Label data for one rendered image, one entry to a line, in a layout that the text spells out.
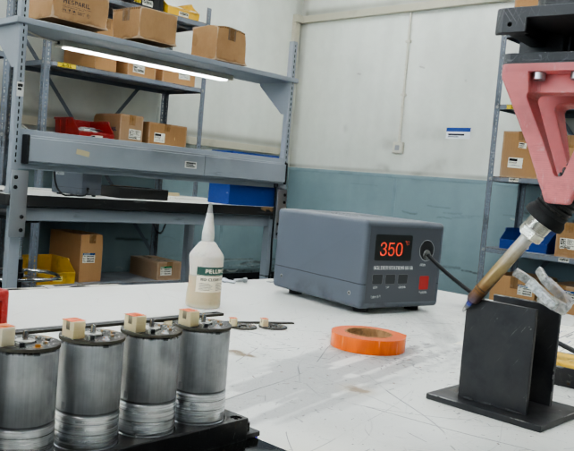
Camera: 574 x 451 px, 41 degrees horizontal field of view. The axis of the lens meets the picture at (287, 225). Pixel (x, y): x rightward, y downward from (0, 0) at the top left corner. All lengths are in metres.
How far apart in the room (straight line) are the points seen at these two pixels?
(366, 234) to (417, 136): 5.09
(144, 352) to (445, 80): 5.51
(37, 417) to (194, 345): 0.08
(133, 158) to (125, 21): 0.56
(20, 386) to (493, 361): 0.29
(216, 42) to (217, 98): 2.73
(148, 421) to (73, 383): 0.04
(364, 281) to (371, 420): 0.35
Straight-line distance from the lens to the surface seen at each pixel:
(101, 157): 2.97
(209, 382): 0.33
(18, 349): 0.28
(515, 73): 0.45
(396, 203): 5.90
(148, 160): 3.09
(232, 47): 3.45
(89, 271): 5.02
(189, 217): 3.32
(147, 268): 5.35
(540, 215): 0.45
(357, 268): 0.77
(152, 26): 3.18
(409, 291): 0.82
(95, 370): 0.30
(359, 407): 0.46
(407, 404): 0.48
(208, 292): 0.73
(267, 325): 0.66
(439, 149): 5.72
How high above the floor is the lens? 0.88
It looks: 3 degrees down
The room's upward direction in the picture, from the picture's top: 5 degrees clockwise
